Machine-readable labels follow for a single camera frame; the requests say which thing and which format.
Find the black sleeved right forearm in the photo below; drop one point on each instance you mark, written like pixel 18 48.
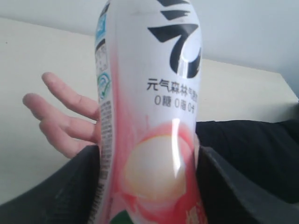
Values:
pixel 266 153

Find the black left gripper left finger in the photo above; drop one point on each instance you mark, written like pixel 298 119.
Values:
pixel 66 197

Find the pink peach soda bottle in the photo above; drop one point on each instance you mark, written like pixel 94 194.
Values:
pixel 148 58

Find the person's right hand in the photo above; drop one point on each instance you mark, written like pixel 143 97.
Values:
pixel 67 134

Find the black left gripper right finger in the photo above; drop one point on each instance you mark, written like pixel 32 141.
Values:
pixel 230 198

